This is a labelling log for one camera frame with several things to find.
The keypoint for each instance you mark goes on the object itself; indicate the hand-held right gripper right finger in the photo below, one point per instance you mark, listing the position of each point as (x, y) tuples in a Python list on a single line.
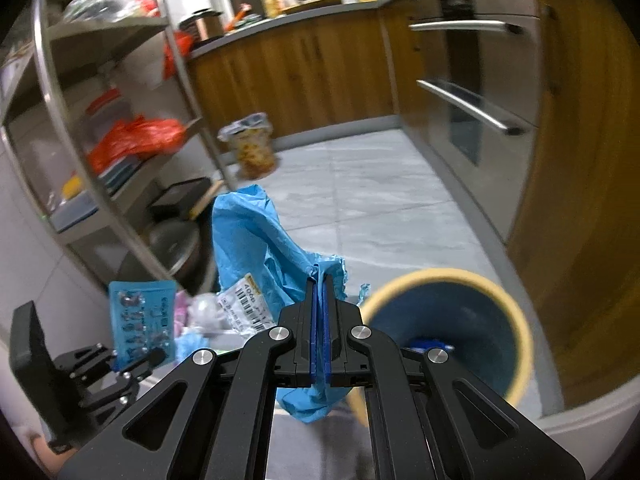
[(410, 410)]

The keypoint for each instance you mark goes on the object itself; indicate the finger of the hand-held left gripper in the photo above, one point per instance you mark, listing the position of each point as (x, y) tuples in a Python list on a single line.
[(85, 360), (127, 380)]

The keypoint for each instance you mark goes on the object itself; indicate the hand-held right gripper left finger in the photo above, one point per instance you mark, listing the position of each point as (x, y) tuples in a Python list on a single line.
[(235, 410)]

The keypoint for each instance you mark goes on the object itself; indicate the blue blister pack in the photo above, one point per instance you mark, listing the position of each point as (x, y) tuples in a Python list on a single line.
[(140, 310)]

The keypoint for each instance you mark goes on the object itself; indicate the blue bin with yellow rim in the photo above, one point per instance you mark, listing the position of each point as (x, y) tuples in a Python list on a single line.
[(480, 330)]

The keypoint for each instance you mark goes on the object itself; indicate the blue plastic bag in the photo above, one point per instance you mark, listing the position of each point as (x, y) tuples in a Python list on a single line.
[(250, 240)]

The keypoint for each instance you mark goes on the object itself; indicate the person's left hand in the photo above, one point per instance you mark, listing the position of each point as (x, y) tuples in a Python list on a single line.
[(47, 457)]

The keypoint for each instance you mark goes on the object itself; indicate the crumpled white plastic bag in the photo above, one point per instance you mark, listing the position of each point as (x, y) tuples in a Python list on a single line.
[(207, 312)]

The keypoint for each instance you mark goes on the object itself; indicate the grey blue tray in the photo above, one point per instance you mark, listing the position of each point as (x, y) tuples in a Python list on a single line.
[(85, 205)]

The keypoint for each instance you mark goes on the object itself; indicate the yellow packet on shelf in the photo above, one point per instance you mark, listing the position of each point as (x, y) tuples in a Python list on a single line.
[(72, 186)]

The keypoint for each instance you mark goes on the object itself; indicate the black flat box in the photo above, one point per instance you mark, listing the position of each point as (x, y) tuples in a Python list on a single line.
[(180, 195)]

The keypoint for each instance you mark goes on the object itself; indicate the large red plastic bag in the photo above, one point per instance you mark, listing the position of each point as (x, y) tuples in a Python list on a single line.
[(140, 137)]

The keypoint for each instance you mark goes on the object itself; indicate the plastic container with red lid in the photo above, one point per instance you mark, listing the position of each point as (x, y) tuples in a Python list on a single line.
[(107, 110)]

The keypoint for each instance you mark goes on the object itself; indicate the patterned waste bin with liner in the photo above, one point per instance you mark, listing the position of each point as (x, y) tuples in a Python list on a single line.
[(252, 145)]

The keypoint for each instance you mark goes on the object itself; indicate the wooden cabinet beside oven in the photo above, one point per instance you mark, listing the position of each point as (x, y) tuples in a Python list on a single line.
[(585, 185)]

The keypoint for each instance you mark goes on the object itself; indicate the stainless steel shelf rack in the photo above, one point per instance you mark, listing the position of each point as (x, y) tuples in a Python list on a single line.
[(55, 75)]

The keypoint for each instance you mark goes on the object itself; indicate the white plastic bag on shelf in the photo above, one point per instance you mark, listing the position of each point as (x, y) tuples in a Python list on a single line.
[(145, 72)]

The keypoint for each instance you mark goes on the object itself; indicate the stainless steel built-in oven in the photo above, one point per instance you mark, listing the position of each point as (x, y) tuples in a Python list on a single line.
[(470, 110)]

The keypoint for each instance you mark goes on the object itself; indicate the small red plastic bag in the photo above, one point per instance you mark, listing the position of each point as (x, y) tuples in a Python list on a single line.
[(177, 52)]

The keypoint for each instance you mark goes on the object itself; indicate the wooden lower kitchen cabinets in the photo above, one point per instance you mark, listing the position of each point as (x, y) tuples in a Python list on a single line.
[(300, 75)]

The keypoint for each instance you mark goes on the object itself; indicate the clear plastic bags on shelf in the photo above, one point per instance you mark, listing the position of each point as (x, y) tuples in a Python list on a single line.
[(105, 2)]

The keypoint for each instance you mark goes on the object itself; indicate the orange kitchen tool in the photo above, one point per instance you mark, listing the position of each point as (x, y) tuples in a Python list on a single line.
[(239, 16)]

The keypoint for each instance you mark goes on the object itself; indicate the glass jars with yellow contents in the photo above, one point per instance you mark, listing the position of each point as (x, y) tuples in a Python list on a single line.
[(275, 2)]

